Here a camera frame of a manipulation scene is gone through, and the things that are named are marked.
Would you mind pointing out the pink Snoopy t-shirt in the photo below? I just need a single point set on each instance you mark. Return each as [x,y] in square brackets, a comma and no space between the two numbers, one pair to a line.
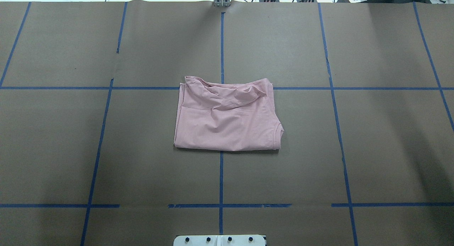
[227,117]

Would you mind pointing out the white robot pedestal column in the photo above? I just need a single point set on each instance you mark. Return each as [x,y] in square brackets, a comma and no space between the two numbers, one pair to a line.
[221,240]

